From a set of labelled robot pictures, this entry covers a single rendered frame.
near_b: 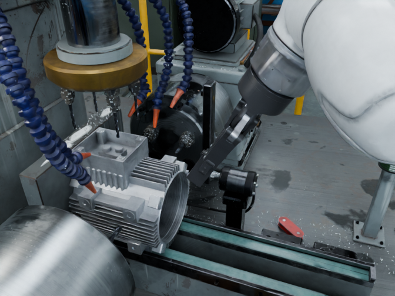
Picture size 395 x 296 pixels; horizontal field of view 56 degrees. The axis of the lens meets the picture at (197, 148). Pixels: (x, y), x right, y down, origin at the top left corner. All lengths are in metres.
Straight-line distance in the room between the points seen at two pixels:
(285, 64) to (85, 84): 0.32
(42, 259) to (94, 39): 0.34
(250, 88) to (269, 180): 0.77
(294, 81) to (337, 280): 0.51
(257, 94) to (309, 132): 1.06
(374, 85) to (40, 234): 0.46
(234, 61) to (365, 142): 0.85
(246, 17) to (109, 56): 0.64
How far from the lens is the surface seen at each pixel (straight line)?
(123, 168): 0.73
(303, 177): 1.28
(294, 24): 0.43
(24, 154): 0.87
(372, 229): 1.10
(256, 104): 0.50
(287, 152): 1.40
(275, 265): 0.87
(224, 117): 0.99
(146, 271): 0.87
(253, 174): 0.85
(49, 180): 0.75
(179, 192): 0.87
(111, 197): 0.77
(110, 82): 0.63
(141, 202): 0.73
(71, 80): 0.63
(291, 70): 0.47
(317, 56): 0.34
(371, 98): 0.28
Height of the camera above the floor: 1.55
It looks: 33 degrees down
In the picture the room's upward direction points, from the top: straight up
